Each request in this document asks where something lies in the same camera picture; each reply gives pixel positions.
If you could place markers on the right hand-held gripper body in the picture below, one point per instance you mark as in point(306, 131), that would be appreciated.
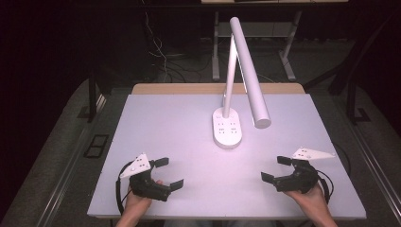
point(302, 179)

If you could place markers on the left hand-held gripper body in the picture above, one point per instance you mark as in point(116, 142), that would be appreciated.
point(140, 165)

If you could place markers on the white desk lamp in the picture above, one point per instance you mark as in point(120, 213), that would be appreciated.
point(227, 132)

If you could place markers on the person's right hand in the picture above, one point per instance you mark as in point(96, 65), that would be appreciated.
point(312, 201)

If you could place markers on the person's left hand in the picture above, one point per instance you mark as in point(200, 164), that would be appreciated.
point(137, 203)

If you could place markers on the black metal stand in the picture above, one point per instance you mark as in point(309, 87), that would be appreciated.
point(92, 97)
point(353, 94)

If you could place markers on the black rectangular floor frame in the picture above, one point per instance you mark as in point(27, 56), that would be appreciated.
point(96, 146)

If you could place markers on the metal floor rail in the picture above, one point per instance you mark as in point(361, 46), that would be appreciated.
point(375, 170)
point(67, 176)

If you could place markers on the grey metal table frame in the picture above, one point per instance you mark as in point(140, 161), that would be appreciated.
point(216, 56)

